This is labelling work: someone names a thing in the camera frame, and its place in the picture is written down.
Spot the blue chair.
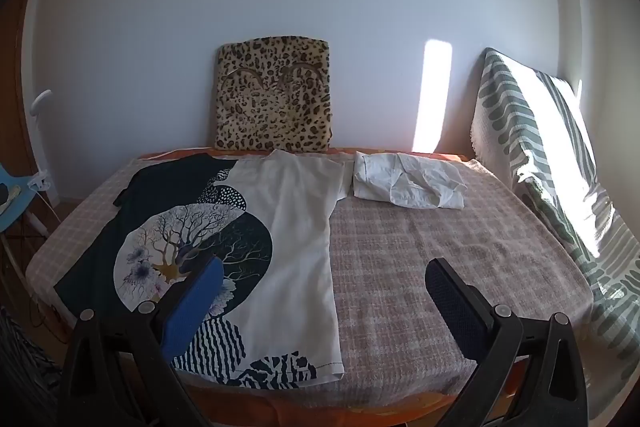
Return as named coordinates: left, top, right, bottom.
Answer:
left=0, top=164, right=33, bottom=233

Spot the teal and white printed t-shirt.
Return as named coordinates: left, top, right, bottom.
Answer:
left=54, top=150, right=358, bottom=390

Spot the leopard print cushion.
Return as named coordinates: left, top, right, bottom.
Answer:
left=214, top=36, right=335, bottom=154

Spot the green patterned white throw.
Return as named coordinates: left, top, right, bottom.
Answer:
left=470, top=48, right=640, bottom=380

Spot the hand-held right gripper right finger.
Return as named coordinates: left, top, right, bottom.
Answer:
left=425, top=258, right=590, bottom=427

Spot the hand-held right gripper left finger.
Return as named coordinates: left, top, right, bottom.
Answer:
left=57, top=256, right=226, bottom=427

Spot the white clamp lamp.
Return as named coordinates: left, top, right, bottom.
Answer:
left=27, top=89, right=55, bottom=194

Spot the beige checked blanket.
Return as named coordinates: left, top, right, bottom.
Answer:
left=26, top=154, right=593, bottom=398

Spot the folded white garment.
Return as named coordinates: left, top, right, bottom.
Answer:
left=352, top=151, right=468, bottom=211

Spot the wooden door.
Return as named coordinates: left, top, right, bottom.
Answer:
left=0, top=0, right=38, bottom=188

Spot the dark patterned cloth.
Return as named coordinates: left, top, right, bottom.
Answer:
left=0, top=307, right=62, bottom=427

